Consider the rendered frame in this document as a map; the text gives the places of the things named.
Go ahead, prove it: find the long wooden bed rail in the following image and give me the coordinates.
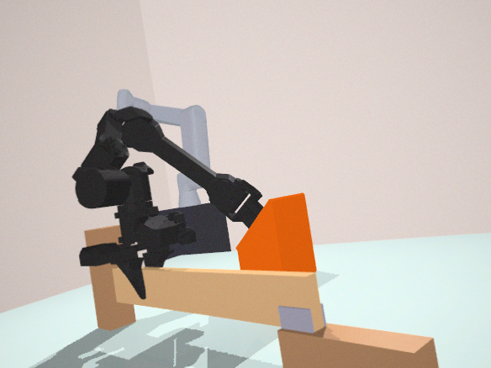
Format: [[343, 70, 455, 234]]
[[112, 266, 325, 332]]

